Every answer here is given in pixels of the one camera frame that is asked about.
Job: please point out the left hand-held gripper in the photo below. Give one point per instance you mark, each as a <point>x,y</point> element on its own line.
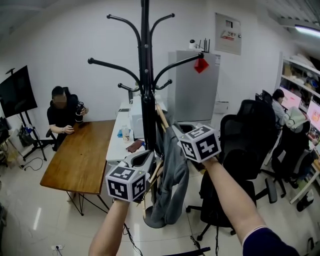
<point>125,182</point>

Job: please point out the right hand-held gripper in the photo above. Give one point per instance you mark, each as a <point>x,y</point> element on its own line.
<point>202,146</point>

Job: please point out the grey garment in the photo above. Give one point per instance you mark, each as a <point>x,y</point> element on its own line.
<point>172,175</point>

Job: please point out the wooden stick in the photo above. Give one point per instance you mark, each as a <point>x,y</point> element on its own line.
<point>162,117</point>

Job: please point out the person's right forearm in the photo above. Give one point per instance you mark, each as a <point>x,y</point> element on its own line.
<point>232,200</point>

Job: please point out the person's left forearm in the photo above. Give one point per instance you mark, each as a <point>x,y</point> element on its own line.
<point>110,230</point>

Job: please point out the wooden clothes hanger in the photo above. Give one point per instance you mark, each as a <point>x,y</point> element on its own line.
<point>155,172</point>

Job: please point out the white table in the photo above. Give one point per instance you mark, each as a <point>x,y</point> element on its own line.
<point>115,147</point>

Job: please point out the dark red wallet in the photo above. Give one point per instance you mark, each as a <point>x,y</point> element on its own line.
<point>135,146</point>

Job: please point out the black mesh office chair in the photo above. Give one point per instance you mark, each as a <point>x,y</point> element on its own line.
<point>240,150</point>

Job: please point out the clear water bottle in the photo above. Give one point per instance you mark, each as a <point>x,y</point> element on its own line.
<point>125,135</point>

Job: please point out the small blue object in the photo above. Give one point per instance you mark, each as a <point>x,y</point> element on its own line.
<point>119,134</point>

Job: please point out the white refrigerator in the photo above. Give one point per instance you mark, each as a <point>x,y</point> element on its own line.
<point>195,95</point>

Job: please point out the wooden table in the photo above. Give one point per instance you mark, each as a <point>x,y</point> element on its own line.
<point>80,155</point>

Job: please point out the red tag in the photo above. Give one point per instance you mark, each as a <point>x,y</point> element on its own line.
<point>201,65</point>

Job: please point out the black coat rack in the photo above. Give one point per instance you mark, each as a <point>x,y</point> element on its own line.
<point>145,75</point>

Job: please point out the white power strip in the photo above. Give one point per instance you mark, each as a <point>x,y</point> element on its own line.
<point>57,247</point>

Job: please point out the light jacket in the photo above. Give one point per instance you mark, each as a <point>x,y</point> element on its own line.
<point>297,120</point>

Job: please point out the black router with antennas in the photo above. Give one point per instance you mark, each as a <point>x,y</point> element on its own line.
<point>203,47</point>

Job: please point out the pink lit monitor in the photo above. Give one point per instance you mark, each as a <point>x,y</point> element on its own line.
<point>291,98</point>

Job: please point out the black screen stand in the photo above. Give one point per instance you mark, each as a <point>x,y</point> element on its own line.
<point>33,140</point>

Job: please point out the white framed monitor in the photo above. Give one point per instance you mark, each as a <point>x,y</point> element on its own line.
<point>314,113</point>

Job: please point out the person's shirt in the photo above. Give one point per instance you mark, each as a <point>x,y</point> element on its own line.
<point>270,243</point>

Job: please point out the white shelf unit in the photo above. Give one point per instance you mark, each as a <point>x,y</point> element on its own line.
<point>300,75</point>

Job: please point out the black flat screen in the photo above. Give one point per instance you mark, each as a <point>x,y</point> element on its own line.
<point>16,92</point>

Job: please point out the long ceiling light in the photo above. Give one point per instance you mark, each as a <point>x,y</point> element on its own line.
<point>308,30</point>

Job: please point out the white wall box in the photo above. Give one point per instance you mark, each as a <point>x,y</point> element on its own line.
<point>221,107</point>

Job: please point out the black camera with lens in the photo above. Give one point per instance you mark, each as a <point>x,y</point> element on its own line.
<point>80,112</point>

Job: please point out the white dome camera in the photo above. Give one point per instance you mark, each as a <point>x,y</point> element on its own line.
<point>192,44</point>

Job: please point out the grey wall panel box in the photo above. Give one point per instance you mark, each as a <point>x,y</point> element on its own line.
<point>228,33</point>

